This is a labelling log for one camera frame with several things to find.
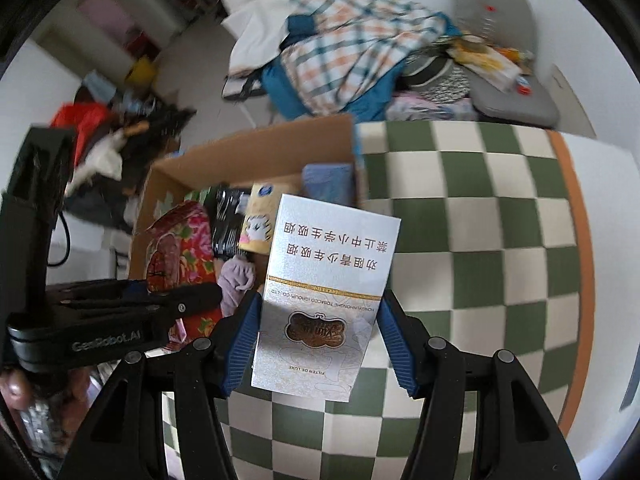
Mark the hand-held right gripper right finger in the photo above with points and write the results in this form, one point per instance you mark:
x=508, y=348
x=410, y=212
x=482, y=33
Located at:
x=400, y=350

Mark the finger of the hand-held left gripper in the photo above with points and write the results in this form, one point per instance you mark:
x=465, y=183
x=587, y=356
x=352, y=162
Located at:
x=100, y=287
x=195, y=300

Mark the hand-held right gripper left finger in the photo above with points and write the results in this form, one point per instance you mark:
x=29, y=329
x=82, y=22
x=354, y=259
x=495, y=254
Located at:
x=245, y=345

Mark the purple cloth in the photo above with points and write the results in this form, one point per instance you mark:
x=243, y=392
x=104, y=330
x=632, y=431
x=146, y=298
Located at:
x=235, y=280

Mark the red snack packet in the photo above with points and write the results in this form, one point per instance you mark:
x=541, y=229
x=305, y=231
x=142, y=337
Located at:
x=185, y=245

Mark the black snack packet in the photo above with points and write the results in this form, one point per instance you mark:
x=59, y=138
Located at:
x=227, y=225

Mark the yellow cartoon tissue pack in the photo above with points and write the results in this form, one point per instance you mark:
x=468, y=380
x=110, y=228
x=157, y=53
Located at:
x=257, y=225

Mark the white cigarette box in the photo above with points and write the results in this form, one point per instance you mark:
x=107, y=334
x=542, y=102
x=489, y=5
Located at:
x=325, y=285

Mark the green snack packet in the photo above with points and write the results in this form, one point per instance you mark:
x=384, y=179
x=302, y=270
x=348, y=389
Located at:
x=197, y=196

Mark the cardboard box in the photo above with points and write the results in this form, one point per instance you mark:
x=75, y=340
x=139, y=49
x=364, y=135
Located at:
x=280, y=150

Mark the blue tissue pack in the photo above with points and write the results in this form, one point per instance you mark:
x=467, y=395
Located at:
x=327, y=177

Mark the person's left hand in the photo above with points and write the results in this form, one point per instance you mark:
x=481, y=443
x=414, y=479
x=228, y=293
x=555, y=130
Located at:
x=15, y=385

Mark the white goose plush toy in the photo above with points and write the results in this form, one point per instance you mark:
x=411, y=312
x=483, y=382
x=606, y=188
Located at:
x=102, y=157

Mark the green white checkered mat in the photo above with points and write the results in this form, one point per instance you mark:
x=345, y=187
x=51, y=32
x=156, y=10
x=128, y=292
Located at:
x=475, y=240

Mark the red plastic bag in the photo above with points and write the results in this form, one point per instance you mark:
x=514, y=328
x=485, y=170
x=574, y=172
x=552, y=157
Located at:
x=80, y=112

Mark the pile of dark clothes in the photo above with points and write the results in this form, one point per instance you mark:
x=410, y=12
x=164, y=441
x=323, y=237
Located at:
x=160, y=125

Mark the clear plastic bag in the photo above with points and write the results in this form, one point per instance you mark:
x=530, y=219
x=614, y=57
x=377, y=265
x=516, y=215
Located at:
x=132, y=102

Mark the light blue towel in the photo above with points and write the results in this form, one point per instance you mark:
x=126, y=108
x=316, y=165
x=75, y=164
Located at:
x=102, y=85

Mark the black folding bed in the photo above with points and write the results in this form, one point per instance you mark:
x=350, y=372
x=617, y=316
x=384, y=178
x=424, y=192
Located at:
x=240, y=87

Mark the pink cloth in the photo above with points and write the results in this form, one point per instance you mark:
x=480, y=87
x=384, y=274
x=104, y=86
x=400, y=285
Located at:
x=430, y=107

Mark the black white patterned cloth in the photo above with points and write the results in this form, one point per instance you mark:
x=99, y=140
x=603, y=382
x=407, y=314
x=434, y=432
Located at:
x=445, y=82

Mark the small red box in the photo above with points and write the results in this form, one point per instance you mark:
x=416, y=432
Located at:
x=524, y=86

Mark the plaid blanket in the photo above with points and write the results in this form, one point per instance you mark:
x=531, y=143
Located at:
x=350, y=45

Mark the yellow snack bag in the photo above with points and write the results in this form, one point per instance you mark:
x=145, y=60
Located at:
x=487, y=62

